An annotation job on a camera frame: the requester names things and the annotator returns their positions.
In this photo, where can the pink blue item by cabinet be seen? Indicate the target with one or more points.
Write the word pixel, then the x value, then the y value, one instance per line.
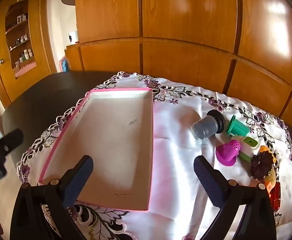
pixel 63 65

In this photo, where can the clear jar black lid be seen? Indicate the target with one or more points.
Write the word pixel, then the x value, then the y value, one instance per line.
pixel 211 124

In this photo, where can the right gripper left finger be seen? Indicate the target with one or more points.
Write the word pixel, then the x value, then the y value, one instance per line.
pixel 73 181

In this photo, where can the white floral embroidered tablecloth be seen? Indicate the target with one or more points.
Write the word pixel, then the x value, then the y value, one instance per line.
pixel 179 207

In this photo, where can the white green plug-in device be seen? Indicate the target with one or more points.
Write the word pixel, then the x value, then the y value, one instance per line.
pixel 249 147

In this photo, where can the wooden shelf door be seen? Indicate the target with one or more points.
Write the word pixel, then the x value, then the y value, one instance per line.
pixel 25 51

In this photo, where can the green ribbed plastic holder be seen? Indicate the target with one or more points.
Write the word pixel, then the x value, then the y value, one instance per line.
pixel 235 127

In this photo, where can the pink white shallow box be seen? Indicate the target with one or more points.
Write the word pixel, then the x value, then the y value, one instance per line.
pixel 115 127

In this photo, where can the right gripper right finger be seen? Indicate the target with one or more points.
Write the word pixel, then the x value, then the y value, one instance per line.
pixel 214 183

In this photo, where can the orange plastic case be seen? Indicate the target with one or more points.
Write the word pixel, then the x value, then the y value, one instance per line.
pixel 269 155

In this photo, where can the magenta perforated plastic cap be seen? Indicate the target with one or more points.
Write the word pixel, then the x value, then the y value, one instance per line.
pixel 227 153

